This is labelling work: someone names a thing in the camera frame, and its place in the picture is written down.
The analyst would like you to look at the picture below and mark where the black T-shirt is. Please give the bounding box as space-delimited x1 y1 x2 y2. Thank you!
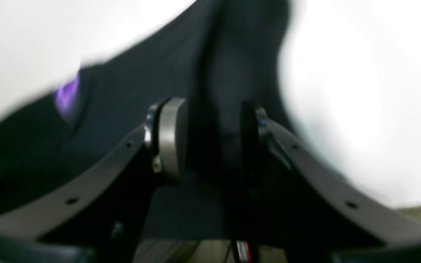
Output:
0 0 290 244

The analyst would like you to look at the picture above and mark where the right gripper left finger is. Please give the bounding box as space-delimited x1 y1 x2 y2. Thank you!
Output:
0 97 188 263

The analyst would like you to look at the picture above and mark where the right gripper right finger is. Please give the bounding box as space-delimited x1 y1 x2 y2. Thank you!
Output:
240 101 421 263

